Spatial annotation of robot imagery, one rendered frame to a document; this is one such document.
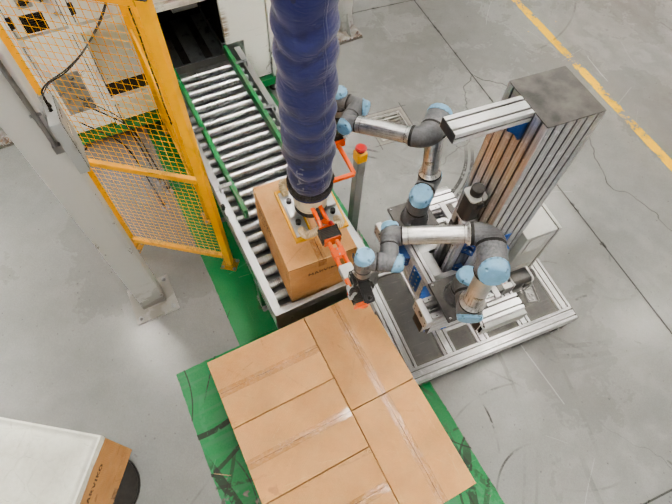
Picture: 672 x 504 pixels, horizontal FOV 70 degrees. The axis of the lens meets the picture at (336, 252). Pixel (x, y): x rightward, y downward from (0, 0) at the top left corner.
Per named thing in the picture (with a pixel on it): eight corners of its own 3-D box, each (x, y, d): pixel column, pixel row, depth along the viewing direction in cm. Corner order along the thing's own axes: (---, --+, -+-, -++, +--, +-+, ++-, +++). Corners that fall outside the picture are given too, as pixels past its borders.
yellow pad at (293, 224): (273, 193, 256) (273, 188, 252) (291, 188, 259) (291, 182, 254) (296, 244, 241) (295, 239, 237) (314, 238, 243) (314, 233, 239)
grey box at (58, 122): (71, 144, 224) (39, 94, 198) (82, 141, 225) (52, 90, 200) (80, 174, 216) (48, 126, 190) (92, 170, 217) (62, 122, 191)
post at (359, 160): (345, 236, 377) (353, 149, 290) (352, 233, 379) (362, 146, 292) (349, 243, 374) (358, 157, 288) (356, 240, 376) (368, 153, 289)
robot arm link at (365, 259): (376, 264, 182) (354, 262, 182) (373, 276, 191) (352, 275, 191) (377, 246, 185) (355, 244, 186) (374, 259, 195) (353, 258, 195)
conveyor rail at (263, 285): (162, 88, 395) (155, 69, 379) (168, 87, 396) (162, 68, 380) (276, 325, 296) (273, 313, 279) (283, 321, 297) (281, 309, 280)
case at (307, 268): (259, 225, 315) (252, 187, 280) (316, 206, 324) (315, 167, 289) (292, 302, 288) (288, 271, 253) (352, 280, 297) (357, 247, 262)
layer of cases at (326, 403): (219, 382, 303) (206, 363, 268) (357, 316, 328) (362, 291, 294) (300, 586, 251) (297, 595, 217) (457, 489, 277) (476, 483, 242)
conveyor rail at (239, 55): (236, 66, 412) (233, 47, 395) (242, 64, 413) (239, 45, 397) (368, 283, 312) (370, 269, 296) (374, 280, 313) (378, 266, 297)
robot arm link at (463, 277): (474, 276, 234) (482, 263, 222) (476, 301, 227) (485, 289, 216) (450, 274, 234) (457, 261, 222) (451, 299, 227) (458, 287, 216)
